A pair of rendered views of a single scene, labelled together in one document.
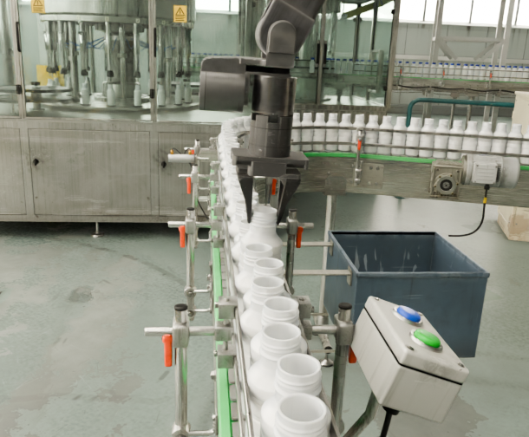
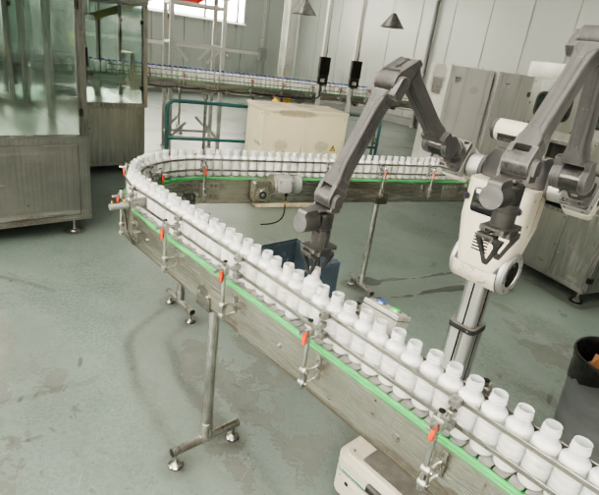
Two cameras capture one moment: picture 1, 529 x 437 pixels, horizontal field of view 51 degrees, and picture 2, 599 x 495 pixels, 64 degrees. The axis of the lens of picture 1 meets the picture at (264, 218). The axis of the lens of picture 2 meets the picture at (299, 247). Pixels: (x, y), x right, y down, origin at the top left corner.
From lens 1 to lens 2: 1.04 m
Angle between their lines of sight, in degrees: 36
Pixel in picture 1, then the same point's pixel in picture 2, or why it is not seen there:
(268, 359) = (381, 331)
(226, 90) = (314, 224)
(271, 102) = (328, 226)
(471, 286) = (333, 269)
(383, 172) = (219, 189)
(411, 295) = not seen: hidden behind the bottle
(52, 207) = not seen: outside the picture
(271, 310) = (367, 314)
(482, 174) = (284, 188)
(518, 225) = not seen: hidden behind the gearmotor
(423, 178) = (245, 190)
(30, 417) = not seen: outside the picture
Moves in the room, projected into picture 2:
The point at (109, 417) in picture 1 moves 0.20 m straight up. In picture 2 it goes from (61, 404) to (59, 371)
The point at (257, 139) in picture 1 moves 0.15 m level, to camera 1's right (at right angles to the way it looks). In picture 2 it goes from (320, 241) to (356, 236)
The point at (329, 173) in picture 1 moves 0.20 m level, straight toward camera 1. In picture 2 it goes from (184, 192) to (193, 202)
